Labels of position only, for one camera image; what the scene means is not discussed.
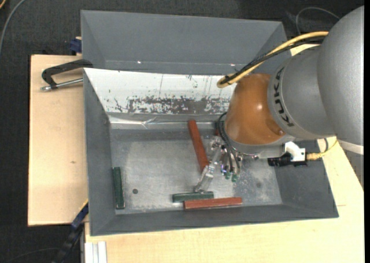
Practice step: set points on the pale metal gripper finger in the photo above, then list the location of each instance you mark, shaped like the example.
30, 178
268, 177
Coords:
209, 175
201, 179

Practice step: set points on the red-brown flat block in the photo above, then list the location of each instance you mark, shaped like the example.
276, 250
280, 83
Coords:
212, 203
198, 144

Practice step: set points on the dark green flat block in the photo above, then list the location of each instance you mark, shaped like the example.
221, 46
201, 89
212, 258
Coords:
118, 188
188, 196

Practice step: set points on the grey metal bin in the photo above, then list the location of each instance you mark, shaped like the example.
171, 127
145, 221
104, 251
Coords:
162, 39

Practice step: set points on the pale wood flat board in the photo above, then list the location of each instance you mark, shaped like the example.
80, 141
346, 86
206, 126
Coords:
55, 146

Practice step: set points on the black cylinder on white bracket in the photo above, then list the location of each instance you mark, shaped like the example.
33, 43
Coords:
293, 153

